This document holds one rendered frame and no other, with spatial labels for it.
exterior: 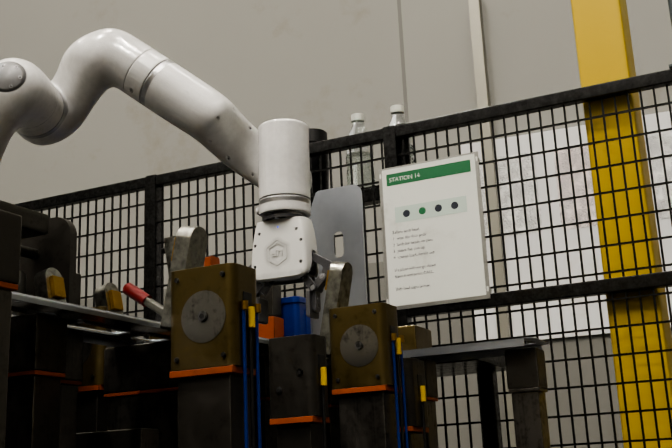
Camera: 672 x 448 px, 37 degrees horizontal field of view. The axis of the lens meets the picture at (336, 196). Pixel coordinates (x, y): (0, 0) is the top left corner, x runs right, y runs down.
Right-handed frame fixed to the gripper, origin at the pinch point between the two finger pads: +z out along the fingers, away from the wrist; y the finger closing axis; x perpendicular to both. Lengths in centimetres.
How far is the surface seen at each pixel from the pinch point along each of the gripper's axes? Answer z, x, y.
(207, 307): 6.2, -43.5, 13.8
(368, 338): 6.2, -8.5, 17.7
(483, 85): -114, 202, -27
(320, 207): -24.5, 26.6, -7.0
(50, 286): -1.3, -33.6, -18.1
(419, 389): 12.4, 6.9, 18.9
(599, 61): -55, 58, 42
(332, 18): -156, 202, -88
